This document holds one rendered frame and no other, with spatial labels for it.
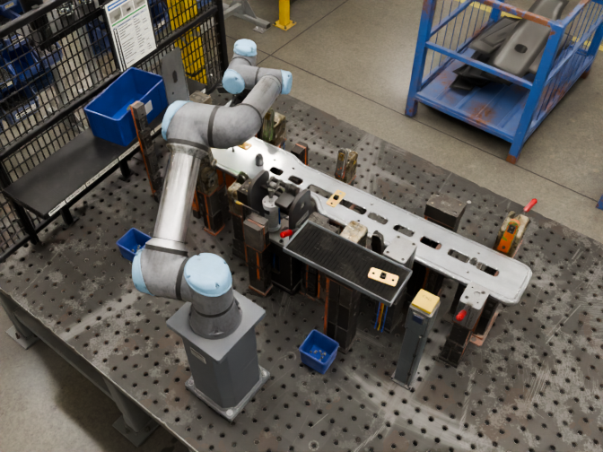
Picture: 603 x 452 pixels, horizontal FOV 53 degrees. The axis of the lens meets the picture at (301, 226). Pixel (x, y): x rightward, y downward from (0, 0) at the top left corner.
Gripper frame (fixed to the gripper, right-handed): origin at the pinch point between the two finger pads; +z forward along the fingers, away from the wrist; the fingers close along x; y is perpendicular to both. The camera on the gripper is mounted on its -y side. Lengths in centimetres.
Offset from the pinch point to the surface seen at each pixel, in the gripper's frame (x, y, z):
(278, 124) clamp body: 14.3, 8.9, 7.0
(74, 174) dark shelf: -50, -38, 13
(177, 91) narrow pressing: -3.6, -27.0, -1.6
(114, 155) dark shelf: -34.3, -32.7, 12.3
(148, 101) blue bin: -10.8, -35.7, 3.4
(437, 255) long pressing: -9, 89, 2
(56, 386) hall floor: -93, -32, 116
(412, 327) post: -42, 95, -3
